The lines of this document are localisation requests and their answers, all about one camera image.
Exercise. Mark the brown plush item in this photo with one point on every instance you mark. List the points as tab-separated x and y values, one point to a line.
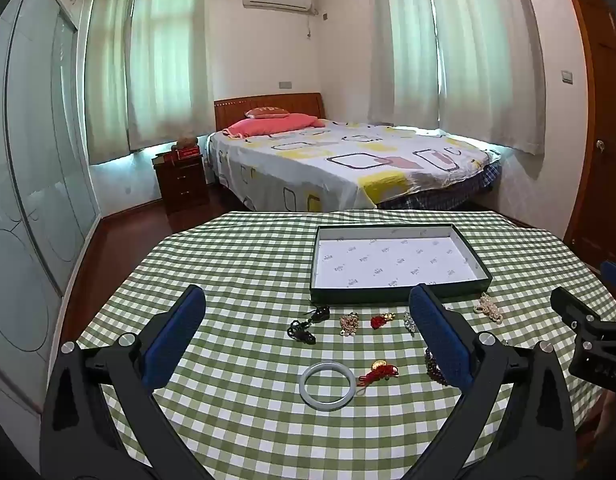
185	143

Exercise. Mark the red tassel gold charm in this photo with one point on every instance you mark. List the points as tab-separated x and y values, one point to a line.
378	321

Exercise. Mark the wooden door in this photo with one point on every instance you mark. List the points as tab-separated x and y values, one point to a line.
603	110

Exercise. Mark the orange cushion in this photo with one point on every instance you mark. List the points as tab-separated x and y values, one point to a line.
265	112

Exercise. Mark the white curtain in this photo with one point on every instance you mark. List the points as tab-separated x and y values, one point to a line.
403	40
110	70
167	60
488	55

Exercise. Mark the red box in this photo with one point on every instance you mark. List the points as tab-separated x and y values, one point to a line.
186	153

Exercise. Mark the pink pillow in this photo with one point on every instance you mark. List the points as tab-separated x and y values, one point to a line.
268	125

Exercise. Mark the wall light switch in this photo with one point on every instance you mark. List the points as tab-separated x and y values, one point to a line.
567	77

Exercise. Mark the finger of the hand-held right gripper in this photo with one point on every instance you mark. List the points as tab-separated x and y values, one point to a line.
615	274
573	305

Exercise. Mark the blue plaid mattress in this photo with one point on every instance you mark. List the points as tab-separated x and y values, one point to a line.
438	197

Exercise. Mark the white jade bangle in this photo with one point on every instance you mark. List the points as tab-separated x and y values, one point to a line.
304	385

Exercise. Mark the patterned white bed sheet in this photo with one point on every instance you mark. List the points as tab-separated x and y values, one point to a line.
338	160

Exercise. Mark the green jewelry tray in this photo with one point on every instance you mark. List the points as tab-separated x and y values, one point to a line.
388	260

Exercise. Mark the green checked tablecloth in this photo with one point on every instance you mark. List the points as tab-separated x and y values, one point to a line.
237	270

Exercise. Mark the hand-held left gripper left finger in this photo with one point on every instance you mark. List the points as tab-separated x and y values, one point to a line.
175	335

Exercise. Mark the dark wooden nightstand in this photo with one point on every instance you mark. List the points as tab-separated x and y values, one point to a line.
182	185

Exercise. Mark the frosted glass sliding wardrobe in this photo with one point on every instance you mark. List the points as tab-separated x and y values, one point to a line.
32	185

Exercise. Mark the wooden headboard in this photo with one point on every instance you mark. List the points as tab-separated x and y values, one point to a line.
227	107

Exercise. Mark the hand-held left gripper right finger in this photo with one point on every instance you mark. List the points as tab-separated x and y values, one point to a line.
440	340

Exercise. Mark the dark flat box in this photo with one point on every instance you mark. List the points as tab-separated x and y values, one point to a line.
162	158

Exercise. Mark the silver crystal brooch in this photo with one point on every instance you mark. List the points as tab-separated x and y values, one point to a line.
409	321

